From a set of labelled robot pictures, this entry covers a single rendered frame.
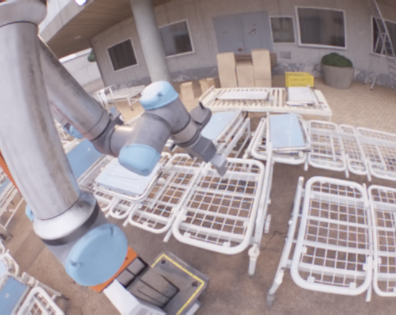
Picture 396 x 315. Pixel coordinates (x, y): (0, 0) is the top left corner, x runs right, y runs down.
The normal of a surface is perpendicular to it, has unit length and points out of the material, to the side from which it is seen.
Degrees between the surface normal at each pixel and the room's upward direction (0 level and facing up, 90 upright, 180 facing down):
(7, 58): 89
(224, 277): 0
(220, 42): 90
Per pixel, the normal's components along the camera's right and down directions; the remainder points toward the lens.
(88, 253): 0.87, 0.26
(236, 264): -0.19, -0.79
